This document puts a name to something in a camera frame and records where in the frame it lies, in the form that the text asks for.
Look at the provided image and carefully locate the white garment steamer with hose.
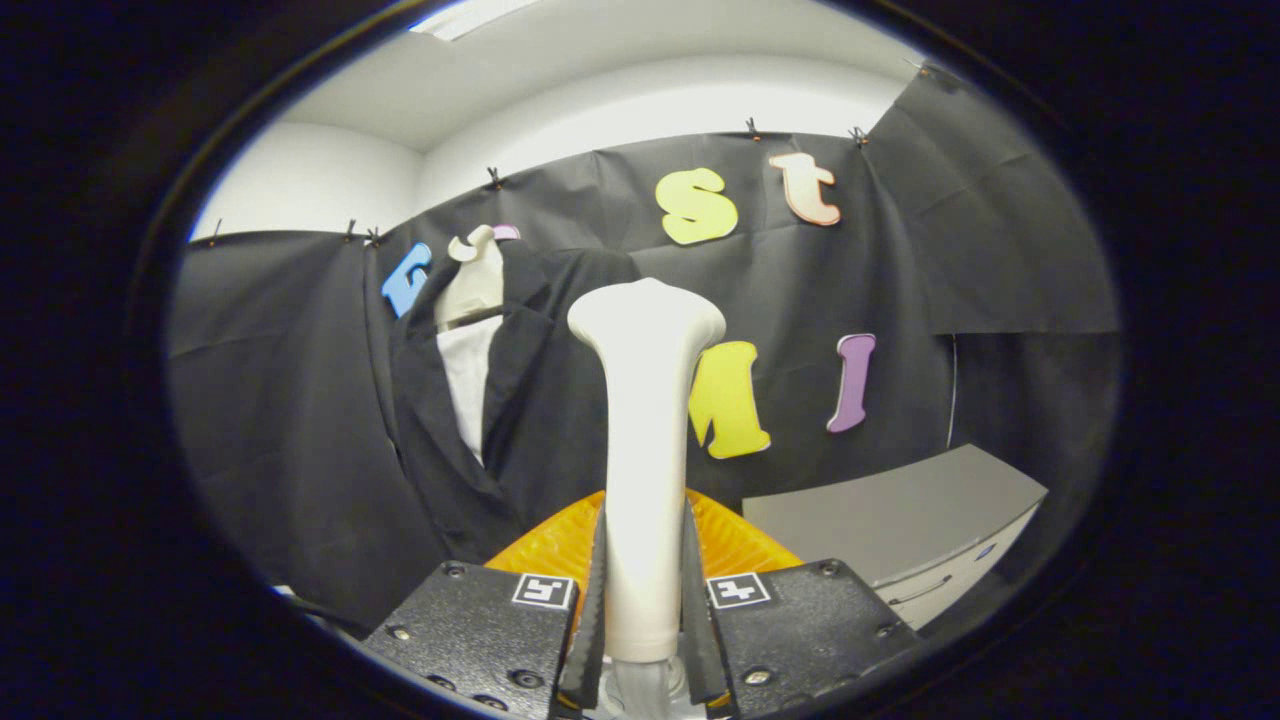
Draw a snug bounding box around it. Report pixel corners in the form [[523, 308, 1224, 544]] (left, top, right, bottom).
[[567, 277, 728, 720]]

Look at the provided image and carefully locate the black backdrop cloth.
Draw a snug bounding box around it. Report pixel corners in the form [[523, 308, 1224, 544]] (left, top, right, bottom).
[[165, 65, 1121, 631]]

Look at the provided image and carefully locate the grey cabinet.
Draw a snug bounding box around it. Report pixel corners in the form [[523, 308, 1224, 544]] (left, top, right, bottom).
[[742, 443, 1049, 631]]

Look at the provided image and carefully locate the black drawer handle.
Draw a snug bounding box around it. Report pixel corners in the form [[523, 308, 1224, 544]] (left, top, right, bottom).
[[887, 573, 954, 606]]

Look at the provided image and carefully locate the black suit jacket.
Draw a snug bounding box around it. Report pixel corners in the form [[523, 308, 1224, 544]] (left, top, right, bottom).
[[388, 240, 646, 566]]

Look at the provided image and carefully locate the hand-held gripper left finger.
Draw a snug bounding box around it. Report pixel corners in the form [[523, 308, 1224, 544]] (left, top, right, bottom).
[[362, 490, 608, 720]]

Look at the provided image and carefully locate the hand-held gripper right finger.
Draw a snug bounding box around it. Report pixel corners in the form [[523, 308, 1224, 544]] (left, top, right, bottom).
[[683, 488, 919, 720]]

